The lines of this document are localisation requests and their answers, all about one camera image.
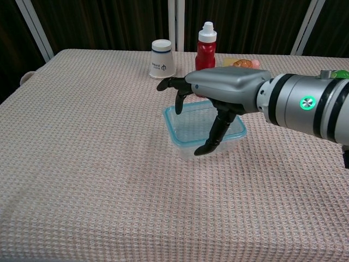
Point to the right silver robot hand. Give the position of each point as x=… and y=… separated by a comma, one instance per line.
x=229, y=87

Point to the teal container lid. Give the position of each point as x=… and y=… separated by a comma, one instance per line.
x=191, y=128

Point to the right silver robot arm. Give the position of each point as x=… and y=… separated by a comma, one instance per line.
x=305, y=106

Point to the clear plastic container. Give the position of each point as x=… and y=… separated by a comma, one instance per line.
x=186, y=151

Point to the yellow sponge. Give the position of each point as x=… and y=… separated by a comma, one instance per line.
x=228, y=62

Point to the orange pink turtle toy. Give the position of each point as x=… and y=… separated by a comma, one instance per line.
x=246, y=63

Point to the red bottle white cap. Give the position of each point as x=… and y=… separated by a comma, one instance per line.
x=205, y=54

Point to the white paper cup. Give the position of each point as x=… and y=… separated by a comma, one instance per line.
x=162, y=60

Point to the green plastic drink bottle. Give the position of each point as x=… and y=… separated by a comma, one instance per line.
x=340, y=74

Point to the pink waffle tablecloth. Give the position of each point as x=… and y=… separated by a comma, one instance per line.
x=95, y=163

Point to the white frame post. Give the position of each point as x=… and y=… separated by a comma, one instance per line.
x=175, y=21
x=308, y=27
x=35, y=30

